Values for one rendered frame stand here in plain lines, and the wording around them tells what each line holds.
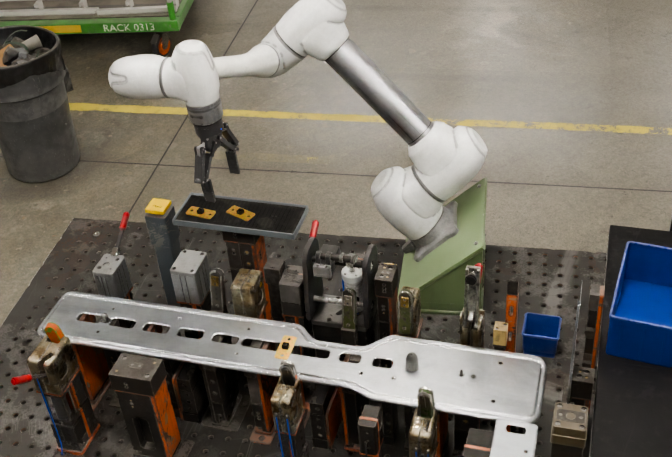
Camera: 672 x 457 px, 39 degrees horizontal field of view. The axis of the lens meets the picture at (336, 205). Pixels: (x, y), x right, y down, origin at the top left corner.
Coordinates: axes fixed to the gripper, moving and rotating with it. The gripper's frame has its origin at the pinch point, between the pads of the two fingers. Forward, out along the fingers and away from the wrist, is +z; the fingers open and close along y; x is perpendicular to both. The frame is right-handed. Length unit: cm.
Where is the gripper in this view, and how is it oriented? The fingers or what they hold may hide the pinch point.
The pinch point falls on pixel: (222, 183)
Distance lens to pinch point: 259.4
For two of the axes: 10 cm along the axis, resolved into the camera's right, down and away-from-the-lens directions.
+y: -4.1, 5.7, -7.1
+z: 1.3, 8.1, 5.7
